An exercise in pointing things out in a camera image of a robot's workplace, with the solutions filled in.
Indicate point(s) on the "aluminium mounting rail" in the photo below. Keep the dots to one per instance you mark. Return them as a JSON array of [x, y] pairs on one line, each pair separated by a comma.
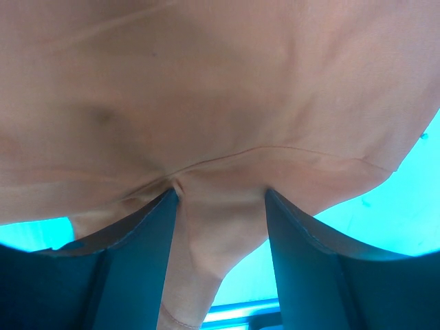
[[238, 315]]

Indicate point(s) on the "orange t shirt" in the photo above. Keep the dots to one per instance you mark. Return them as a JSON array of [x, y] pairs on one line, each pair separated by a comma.
[[106, 104]]

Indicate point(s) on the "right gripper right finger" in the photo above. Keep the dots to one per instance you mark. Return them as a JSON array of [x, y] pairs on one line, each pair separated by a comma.
[[328, 280]]

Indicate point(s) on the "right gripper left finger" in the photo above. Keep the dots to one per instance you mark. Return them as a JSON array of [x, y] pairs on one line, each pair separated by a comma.
[[111, 279]]

